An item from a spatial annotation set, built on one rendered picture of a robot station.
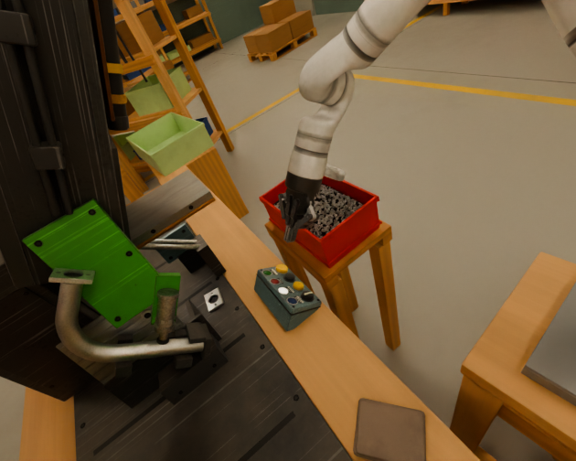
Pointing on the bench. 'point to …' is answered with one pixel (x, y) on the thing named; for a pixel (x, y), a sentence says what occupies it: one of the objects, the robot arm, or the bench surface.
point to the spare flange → (215, 302)
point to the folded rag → (389, 432)
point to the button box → (289, 318)
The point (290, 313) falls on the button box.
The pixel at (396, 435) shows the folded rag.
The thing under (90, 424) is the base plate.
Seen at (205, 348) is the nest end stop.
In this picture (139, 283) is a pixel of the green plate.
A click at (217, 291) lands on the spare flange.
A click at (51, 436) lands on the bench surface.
